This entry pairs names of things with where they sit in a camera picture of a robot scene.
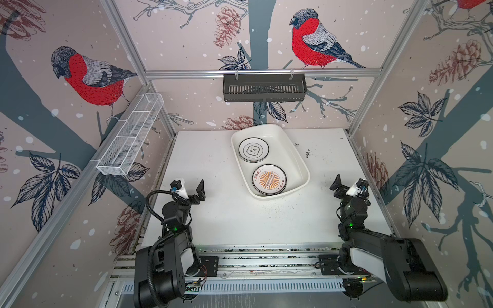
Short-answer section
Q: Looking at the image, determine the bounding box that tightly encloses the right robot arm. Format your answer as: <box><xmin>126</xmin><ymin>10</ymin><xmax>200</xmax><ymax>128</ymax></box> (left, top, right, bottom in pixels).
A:
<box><xmin>330</xmin><ymin>176</ymin><xmax>448</xmax><ymax>302</ymax></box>

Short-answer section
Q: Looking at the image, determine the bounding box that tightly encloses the white wire mesh shelf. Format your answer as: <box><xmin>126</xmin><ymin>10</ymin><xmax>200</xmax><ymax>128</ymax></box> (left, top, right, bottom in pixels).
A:
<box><xmin>96</xmin><ymin>93</ymin><xmax>164</xmax><ymax>176</ymax></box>

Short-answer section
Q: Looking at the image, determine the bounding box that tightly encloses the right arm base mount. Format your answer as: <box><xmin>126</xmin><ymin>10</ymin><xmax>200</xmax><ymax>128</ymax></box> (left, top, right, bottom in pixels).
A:
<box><xmin>315</xmin><ymin>254</ymin><xmax>371</xmax><ymax>277</ymax></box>

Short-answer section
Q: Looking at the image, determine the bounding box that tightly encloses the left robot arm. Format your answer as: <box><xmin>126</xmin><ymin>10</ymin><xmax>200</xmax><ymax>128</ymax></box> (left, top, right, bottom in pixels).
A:
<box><xmin>133</xmin><ymin>180</ymin><xmax>206</xmax><ymax>307</ymax></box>

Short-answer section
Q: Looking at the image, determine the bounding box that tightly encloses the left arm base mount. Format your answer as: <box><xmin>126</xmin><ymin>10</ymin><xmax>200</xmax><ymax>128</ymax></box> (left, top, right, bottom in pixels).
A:
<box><xmin>180</xmin><ymin>256</ymin><xmax>219</xmax><ymax>277</ymax></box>

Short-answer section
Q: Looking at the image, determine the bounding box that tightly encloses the white plastic bin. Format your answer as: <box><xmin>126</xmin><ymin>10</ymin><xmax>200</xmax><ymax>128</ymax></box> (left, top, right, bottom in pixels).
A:
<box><xmin>231</xmin><ymin>124</ymin><xmax>311</xmax><ymax>201</ymax></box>

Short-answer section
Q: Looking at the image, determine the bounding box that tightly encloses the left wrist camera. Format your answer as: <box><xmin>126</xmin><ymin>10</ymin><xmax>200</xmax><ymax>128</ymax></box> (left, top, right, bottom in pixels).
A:
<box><xmin>170</xmin><ymin>178</ymin><xmax>189</xmax><ymax>200</ymax></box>

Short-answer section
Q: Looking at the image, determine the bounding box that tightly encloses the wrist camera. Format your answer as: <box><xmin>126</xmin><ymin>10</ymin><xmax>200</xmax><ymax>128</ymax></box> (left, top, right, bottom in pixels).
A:
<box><xmin>170</xmin><ymin>178</ymin><xmax>189</xmax><ymax>200</ymax></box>
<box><xmin>345</xmin><ymin>178</ymin><xmax>369</xmax><ymax>199</ymax></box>

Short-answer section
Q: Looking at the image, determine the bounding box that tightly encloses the orange sunburst plate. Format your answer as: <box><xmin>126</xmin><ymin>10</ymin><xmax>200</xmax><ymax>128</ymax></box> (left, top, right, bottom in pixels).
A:
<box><xmin>252</xmin><ymin>164</ymin><xmax>287</xmax><ymax>196</ymax></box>

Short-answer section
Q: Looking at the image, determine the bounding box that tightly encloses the black wall-mounted basket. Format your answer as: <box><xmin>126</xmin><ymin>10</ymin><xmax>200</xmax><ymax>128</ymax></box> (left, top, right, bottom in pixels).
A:
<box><xmin>223</xmin><ymin>74</ymin><xmax>307</xmax><ymax>103</ymax></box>

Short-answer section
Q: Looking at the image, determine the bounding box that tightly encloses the white flower plate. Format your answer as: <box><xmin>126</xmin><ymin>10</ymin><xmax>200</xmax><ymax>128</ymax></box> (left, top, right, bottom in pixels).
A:
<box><xmin>238</xmin><ymin>137</ymin><xmax>270</xmax><ymax>163</ymax></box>

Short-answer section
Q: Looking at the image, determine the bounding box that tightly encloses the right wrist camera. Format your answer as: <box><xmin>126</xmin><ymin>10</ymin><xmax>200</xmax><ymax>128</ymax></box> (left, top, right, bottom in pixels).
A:
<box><xmin>345</xmin><ymin>178</ymin><xmax>369</xmax><ymax>199</ymax></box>

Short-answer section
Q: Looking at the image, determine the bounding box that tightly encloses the horizontal aluminium frame bar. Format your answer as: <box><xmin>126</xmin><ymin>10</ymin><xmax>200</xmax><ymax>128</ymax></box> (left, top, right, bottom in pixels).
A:
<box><xmin>145</xmin><ymin>68</ymin><xmax>383</xmax><ymax>80</ymax></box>

